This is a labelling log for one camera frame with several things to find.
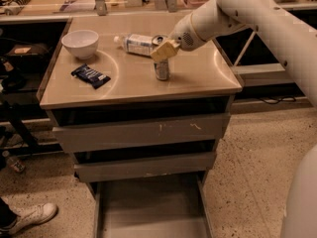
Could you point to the small bottle on floor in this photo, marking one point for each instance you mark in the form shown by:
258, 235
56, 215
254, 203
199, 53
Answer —
13, 162

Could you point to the clear plastic water bottle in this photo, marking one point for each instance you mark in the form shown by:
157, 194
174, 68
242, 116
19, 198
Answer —
136, 44

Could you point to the grey drawer cabinet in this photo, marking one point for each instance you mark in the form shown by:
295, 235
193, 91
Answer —
200, 83

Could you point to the white ceramic bowl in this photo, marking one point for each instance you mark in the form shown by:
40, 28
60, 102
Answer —
82, 44

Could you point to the top grey drawer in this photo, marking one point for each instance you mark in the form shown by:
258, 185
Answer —
127, 134

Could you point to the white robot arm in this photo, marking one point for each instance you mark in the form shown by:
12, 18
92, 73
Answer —
293, 43

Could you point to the black stand leg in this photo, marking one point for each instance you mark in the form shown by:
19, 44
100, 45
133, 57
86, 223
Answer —
11, 115

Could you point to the dark blue snack packet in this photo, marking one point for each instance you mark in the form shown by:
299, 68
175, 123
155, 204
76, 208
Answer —
91, 76

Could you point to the black bag on shelf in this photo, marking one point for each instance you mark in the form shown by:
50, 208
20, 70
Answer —
29, 58

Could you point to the silver redbull can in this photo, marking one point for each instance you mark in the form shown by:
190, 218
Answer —
162, 70

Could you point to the middle grey drawer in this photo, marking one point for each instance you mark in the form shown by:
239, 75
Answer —
146, 167

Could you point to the white sneaker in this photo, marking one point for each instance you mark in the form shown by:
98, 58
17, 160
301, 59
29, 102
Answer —
14, 219

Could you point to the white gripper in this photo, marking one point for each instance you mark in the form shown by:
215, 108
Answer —
183, 34

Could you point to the bottom grey open drawer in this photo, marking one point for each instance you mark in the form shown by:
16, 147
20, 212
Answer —
159, 207

